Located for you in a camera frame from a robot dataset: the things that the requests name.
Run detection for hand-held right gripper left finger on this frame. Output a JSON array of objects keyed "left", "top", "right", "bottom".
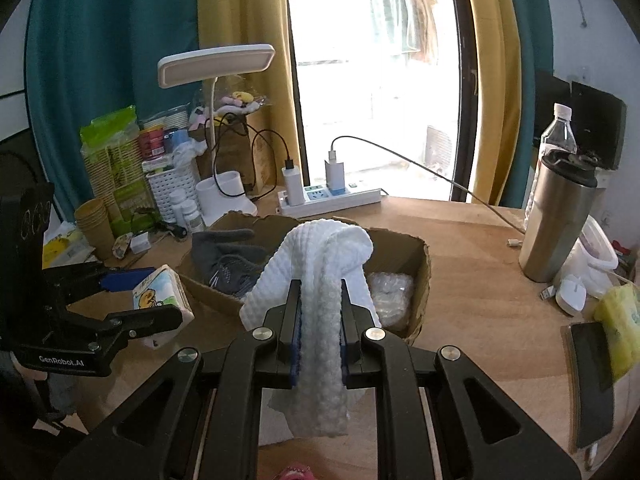
[{"left": 52, "top": 279, "right": 306, "bottom": 480}]

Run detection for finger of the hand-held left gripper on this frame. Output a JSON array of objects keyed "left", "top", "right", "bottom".
[
  {"left": 55, "top": 304, "right": 184, "bottom": 345},
  {"left": 42, "top": 261, "right": 157, "bottom": 307}
]

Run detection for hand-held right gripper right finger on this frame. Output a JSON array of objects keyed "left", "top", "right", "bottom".
[{"left": 340, "top": 279, "right": 583, "bottom": 480}]

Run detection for cartoon print tissue pack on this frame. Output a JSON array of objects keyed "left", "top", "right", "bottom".
[{"left": 131, "top": 266, "right": 196, "bottom": 350}]

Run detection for white waffle towel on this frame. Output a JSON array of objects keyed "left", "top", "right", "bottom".
[{"left": 239, "top": 218, "right": 381, "bottom": 438}]

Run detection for clear bubble wrap bag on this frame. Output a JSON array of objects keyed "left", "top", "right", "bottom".
[{"left": 367, "top": 271, "right": 416, "bottom": 333}]

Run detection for brown cardboard box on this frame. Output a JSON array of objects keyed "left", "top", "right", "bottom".
[{"left": 179, "top": 212, "right": 432, "bottom": 346}]

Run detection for grey knit gloves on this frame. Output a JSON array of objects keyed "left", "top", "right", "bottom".
[{"left": 191, "top": 229, "right": 273, "bottom": 297}]

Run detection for stack of brown paper cups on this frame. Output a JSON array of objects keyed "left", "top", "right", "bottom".
[{"left": 74, "top": 197, "right": 116, "bottom": 261}]

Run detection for short white pill bottle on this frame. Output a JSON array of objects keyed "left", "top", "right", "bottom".
[{"left": 181, "top": 200, "right": 203, "bottom": 233}]

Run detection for white perforated basket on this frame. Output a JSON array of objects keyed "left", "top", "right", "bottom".
[{"left": 145, "top": 165, "right": 202, "bottom": 223}]

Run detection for pink knit toy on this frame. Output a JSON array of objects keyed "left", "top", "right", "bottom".
[{"left": 272, "top": 464, "right": 316, "bottom": 480}]

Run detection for green bag of paper cups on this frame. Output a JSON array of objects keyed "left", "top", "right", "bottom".
[{"left": 80, "top": 105, "right": 151, "bottom": 233}]

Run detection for white power strip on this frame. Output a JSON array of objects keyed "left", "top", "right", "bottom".
[{"left": 277, "top": 185, "right": 383, "bottom": 220}]

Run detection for red can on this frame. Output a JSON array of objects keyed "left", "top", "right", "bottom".
[{"left": 139, "top": 127, "right": 167, "bottom": 161}]

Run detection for blue cup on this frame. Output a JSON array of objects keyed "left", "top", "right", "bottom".
[{"left": 164, "top": 129, "right": 190, "bottom": 156}]

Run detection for brown paper bag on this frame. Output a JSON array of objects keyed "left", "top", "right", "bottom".
[{"left": 197, "top": 120, "right": 278, "bottom": 196}]

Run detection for yellow pink plush toy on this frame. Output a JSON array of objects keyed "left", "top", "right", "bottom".
[{"left": 212, "top": 91, "right": 261, "bottom": 114}]

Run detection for white computer mouse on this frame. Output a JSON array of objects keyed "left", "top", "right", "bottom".
[{"left": 555, "top": 274, "right": 587, "bottom": 317}]

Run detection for wide teal curtain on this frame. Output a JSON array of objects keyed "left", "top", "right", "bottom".
[{"left": 25, "top": 0, "right": 202, "bottom": 221}]

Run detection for stainless steel tumbler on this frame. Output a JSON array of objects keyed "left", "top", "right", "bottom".
[{"left": 518, "top": 149, "right": 598, "bottom": 283}]

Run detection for white desk lamp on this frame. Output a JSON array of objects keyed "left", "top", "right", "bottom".
[{"left": 157, "top": 44, "right": 277, "bottom": 218}]

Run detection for black smartphone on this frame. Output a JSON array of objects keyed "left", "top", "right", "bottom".
[{"left": 570, "top": 321, "right": 615, "bottom": 450}]

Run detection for white plastic container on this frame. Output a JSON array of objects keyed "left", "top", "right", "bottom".
[{"left": 570, "top": 215, "right": 619, "bottom": 298}]

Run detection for yellow wipes pack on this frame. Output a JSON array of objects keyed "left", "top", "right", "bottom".
[{"left": 594, "top": 282, "right": 640, "bottom": 382}]

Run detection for narrow yellow curtain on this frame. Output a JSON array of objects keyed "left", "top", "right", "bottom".
[{"left": 457, "top": 0, "right": 526, "bottom": 208}]

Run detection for clear water bottle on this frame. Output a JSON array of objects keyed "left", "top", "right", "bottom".
[{"left": 524, "top": 103, "right": 578, "bottom": 233}]

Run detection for wide yellow curtain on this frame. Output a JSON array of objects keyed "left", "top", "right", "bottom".
[{"left": 197, "top": 0, "right": 307, "bottom": 196}]

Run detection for hanging laundry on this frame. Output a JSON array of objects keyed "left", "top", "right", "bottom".
[{"left": 367, "top": 0, "right": 439, "bottom": 62}]

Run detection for black appliance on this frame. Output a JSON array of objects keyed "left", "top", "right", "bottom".
[{"left": 535, "top": 67, "right": 628, "bottom": 171}]

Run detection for narrow teal curtain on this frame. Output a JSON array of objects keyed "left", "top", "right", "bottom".
[{"left": 514, "top": 0, "right": 554, "bottom": 211}]

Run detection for white charger with grey cable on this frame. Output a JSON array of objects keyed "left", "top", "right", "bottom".
[{"left": 325, "top": 159, "right": 346, "bottom": 196}]

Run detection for white charger with black cable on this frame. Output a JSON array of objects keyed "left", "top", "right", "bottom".
[{"left": 283, "top": 165, "right": 306, "bottom": 206}]

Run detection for grey charging cable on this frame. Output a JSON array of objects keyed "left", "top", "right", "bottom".
[{"left": 329, "top": 135, "right": 526, "bottom": 249}]

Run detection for black charging cable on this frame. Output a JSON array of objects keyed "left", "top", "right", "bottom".
[{"left": 212, "top": 114, "right": 296, "bottom": 197}]

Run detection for black door frame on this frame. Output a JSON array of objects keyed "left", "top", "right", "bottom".
[{"left": 445, "top": 0, "right": 482, "bottom": 204}]

